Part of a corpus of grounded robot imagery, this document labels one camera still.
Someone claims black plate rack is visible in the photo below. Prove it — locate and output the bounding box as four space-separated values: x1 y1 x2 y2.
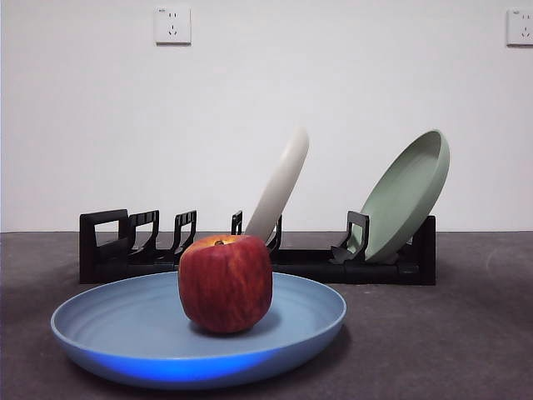
78 207 437 288

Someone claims white wall socket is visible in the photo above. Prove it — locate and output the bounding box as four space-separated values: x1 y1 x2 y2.
154 6 193 47
506 8 533 48

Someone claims red apple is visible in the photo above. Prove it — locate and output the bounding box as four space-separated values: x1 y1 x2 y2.
177 233 275 336

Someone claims pale green plate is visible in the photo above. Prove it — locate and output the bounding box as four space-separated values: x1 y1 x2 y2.
358 128 451 265

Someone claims blue plate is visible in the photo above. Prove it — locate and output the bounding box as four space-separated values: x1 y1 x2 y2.
50 270 348 391

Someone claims cream plate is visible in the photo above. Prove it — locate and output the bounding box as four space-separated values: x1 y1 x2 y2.
243 127 311 252

